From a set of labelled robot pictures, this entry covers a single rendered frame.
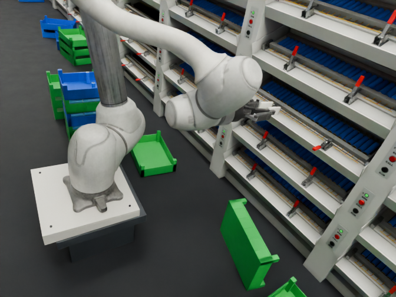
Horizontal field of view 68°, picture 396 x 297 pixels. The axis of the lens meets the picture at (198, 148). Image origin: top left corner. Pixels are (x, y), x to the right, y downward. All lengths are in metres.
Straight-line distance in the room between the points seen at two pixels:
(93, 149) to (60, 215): 0.28
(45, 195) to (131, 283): 0.46
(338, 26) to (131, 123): 0.78
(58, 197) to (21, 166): 0.60
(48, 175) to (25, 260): 0.33
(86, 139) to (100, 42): 0.32
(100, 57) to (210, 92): 0.49
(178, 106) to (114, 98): 0.40
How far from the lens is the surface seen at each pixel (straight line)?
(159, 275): 1.26
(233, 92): 0.67
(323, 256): 1.35
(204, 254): 1.33
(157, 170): 1.60
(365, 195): 1.12
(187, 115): 0.77
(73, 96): 1.62
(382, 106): 1.08
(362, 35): 1.07
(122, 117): 1.12
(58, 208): 1.15
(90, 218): 1.11
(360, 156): 1.14
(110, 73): 1.08
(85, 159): 1.01
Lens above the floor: 1.10
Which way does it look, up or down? 37 degrees down
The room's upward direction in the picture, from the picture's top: 11 degrees clockwise
